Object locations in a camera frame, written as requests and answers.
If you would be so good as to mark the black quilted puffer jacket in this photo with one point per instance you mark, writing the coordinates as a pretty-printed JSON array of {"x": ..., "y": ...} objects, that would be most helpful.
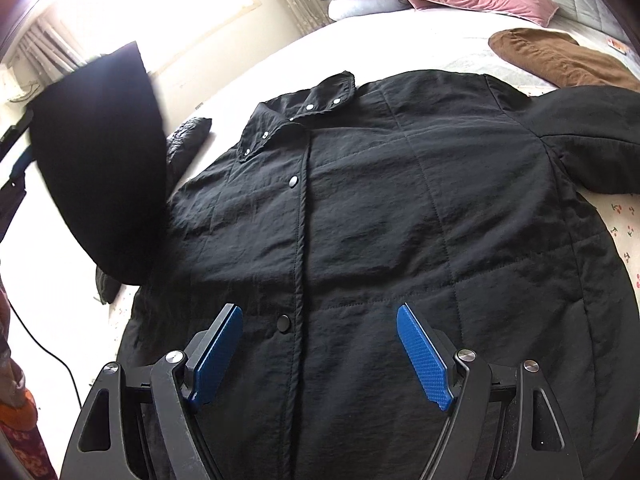
[{"x": 182, "y": 148}]

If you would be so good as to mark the black long coat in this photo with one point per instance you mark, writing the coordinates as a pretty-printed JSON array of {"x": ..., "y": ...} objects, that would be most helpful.
[{"x": 453, "y": 193}]

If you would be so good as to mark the grey curtain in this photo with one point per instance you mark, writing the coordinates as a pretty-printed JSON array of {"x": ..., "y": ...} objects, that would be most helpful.
[{"x": 45, "y": 53}]

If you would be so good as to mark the left forearm patterned sleeve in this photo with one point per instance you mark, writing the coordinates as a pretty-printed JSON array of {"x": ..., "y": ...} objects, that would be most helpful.
[{"x": 23, "y": 454}]

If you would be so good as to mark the brown garment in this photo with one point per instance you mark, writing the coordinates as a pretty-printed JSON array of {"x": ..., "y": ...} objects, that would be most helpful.
[{"x": 557, "y": 58}]

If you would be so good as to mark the cherry print bed sheet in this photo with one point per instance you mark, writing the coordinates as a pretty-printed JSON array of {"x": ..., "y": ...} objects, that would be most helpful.
[{"x": 371, "y": 47}]

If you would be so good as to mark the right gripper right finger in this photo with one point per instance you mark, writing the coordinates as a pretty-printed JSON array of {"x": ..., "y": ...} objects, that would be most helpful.
[{"x": 531, "y": 440}]

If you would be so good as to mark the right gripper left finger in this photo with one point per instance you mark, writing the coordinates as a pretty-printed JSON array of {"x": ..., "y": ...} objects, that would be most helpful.
[{"x": 109, "y": 440}]

